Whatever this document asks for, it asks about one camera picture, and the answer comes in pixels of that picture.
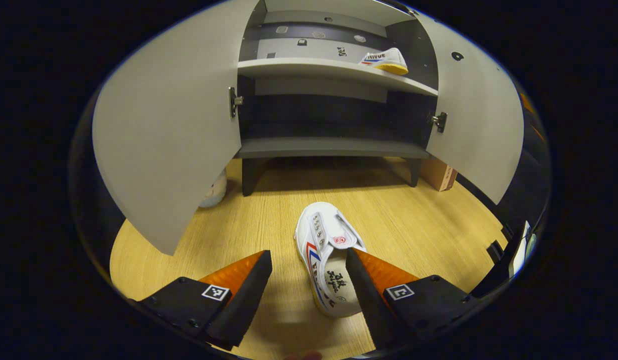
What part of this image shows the white round object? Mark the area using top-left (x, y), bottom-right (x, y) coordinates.
top-left (199, 170), bottom-right (228, 208)

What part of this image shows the white shoe cabinet door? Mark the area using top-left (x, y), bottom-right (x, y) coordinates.
top-left (92, 0), bottom-right (260, 256)
top-left (416, 12), bottom-right (525, 205)

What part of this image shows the brown book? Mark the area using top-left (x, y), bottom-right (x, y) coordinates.
top-left (420, 156), bottom-right (458, 192)

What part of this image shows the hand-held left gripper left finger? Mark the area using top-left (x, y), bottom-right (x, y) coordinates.
top-left (134, 250), bottom-right (273, 351)

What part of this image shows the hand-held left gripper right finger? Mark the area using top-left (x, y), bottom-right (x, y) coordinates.
top-left (345, 247), bottom-right (482, 351)

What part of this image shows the white canvas shoe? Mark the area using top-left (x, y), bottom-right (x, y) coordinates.
top-left (294, 201), bottom-right (367, 318)
top-left (358, 47), bottom-right (409, 76)

